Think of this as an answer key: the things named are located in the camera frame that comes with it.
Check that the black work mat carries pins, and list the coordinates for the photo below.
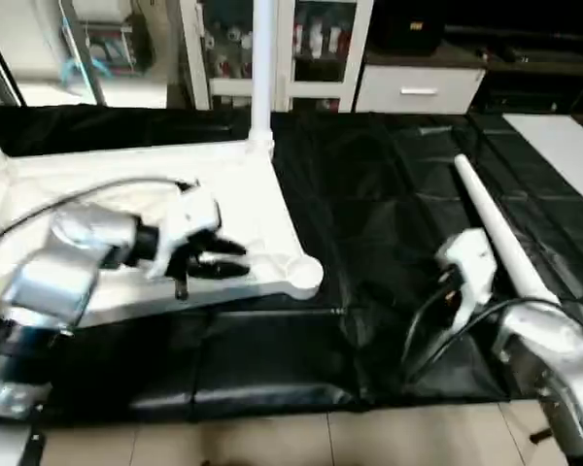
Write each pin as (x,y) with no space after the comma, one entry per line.
(369,214)

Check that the white plastic table top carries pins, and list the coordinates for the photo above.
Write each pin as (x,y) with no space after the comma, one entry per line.
(243,194)

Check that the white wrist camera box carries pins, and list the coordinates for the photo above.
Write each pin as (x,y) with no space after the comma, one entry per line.
(189,218)
(471,262)

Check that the white glass door cabinet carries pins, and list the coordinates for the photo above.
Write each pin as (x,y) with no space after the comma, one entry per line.
(321,44)

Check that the white flat panel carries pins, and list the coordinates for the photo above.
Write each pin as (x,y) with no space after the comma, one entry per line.
(564,146)

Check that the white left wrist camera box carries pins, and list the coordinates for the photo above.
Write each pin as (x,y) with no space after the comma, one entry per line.
(189,218)

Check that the white drawer unit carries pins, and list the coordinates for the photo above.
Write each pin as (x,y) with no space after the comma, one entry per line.
(418,92)

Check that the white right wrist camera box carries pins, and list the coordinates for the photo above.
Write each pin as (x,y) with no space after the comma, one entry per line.
(471,262)

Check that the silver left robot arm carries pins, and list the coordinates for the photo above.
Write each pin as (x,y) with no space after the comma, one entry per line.
(68,262)

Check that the storage rack with items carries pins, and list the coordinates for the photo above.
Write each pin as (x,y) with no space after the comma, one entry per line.
(107,44)

